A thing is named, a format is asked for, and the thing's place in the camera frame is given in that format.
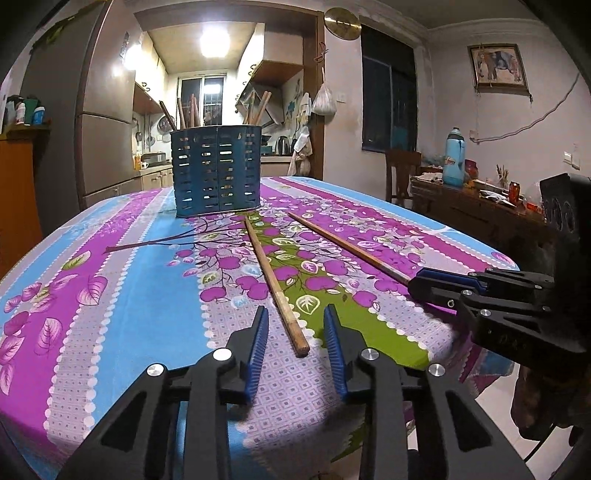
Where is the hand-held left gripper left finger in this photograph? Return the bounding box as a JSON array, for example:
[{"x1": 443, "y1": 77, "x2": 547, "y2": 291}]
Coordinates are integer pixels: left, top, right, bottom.
[{"x1": 58, "y1": 305, "x2": 270, "y2": 480}]

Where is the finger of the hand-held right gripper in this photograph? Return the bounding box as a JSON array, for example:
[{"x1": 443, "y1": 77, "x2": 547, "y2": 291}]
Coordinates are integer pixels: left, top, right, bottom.
[
  {"x1": 407, "y1": 277, "x2": 579, "y2": 376},
  {"x1": 417, "y1": 267, "x2": 556, "y2": 291}
]

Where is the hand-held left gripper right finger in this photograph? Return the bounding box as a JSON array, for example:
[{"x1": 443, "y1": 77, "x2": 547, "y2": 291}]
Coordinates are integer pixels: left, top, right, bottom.
[{"x1": 322, "y1": 305, "x2": 536, "y2": 480}]

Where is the long bamboo chopstick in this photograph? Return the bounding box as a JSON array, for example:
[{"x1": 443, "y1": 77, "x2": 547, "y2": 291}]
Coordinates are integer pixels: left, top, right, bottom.
[
  {"x1": 243, "y1": 215, "x2": 311, "y2": 359},
  {"x1": 288, "y1": 211, "x2": 414, "y2": 283}
]

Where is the blue slotted utensil holder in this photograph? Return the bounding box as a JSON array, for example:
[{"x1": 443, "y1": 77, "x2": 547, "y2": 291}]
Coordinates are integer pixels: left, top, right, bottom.
[{"x1": 170, "y1": 124, "x2": 262, "y2": 219}]

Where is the group of wooden chopsticks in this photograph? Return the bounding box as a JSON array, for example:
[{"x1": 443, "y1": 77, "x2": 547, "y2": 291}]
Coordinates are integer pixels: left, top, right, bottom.
[{"x1": 177, "y1": 91, "x2": 273, "y2": 131}]

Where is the dark wooden side table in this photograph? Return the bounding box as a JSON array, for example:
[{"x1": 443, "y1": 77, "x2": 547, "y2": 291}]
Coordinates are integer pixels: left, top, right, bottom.
[{"x1": 410, "y1": 178, "x2": 552, "y2": 250}]

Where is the tall blue bottle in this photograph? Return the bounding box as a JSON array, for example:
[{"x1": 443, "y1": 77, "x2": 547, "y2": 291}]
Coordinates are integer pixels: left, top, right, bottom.
[{"x1": 443, "y1": 127, "x2": 466, "y2": 188}]

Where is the wooden chair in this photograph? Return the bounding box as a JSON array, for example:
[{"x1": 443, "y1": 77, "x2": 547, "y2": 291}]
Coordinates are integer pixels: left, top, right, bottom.
[{"x1": 385, "y1": 148, "x2": 423, "y2": 206}]

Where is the dark brown cloth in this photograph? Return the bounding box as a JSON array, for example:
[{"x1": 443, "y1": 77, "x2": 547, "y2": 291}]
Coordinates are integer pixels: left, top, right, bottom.
[{"x1": 510, "y1": 364, "x2": 580, "y2": 441}]

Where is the floral purple blue tablecloth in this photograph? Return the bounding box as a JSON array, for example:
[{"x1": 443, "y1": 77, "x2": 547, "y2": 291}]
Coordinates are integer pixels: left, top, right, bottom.
[{"x1": 0, "y1": 175, "x2": 520, "y2": 480}]

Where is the framed elephant picture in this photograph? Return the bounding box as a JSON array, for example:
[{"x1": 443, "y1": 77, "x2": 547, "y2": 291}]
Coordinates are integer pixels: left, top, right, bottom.
[{"x1": 467, "y1": 44, "x2": 529, "y2": 90}]

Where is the dark barred window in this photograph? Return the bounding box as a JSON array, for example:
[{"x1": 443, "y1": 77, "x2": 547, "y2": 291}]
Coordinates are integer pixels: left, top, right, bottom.
[{"x1": 360, "y1": 25, "x2": 419, "y2": 153}]

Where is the hanging cloth bundle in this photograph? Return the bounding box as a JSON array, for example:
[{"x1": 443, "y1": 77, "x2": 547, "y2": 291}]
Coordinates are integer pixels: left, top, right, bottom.
[{"x1": 290, "y1": 124, "x2": 315, "y2": 174}]

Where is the kitchen counter cabinet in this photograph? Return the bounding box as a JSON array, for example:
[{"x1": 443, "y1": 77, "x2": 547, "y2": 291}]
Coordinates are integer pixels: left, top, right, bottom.
[{"x1": 136, "y1": 164, "x2": 176, "y2": 190}]

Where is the hanging white plastic bag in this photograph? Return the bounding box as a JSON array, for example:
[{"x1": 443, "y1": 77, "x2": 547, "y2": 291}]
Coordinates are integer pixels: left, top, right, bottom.
[{"x1": 311, "y1": 83, "x2": 338, "y2": 116}]

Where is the steel range hood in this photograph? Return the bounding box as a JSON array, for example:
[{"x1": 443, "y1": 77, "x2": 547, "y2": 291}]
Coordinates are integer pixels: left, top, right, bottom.
[{"x1": 235, "y1": 83, "x2": 287, "y2": 125}]

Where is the silver refrigerator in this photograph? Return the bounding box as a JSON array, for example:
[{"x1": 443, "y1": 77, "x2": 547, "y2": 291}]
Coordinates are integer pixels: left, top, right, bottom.
[{"x1": 21, "y1": 0, "x2": 139, "y2": 236}]

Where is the kitchen window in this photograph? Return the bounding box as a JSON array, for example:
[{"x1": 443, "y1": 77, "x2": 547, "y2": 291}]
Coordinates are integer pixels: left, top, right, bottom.
[{"x1": 178, "y1": 76, "x2": 227, "y2": 127}]

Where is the orange wooden cabinet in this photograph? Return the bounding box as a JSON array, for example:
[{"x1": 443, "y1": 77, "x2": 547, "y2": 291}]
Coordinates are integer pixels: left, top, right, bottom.
[{"x1": 0, "y1": 127, "x2": 49, "y2": 280}]

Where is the ceiling light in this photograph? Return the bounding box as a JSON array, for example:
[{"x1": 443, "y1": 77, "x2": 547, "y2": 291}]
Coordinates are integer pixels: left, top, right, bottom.
[{"x1": 198, "y1": 25, "x2": 232, "y2": 58}]

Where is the white wall cable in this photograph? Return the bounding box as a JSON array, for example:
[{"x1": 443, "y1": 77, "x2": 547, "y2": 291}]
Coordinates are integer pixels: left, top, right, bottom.
[{"x1": 471, "y1": 71, "x2": 581, "y2": 143}]

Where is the round golden wall plate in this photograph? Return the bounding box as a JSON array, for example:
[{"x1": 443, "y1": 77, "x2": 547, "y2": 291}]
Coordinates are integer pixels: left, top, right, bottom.
[{"x1": 323, "y1": 7, "x2": 362, "y2": 41}]

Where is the wall cabinet above hood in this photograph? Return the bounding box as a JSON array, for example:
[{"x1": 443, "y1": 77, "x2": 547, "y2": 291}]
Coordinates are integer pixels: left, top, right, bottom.
[{"x1": 240, "y1": 23, "x2": 308, "y2": 86}]

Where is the wall cabinet beside refrigerator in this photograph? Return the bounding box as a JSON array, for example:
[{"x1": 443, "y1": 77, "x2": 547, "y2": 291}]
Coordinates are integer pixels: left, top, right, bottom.
[{"x1": 133, "y1": 34, "x2": 167, "y2": 114}]

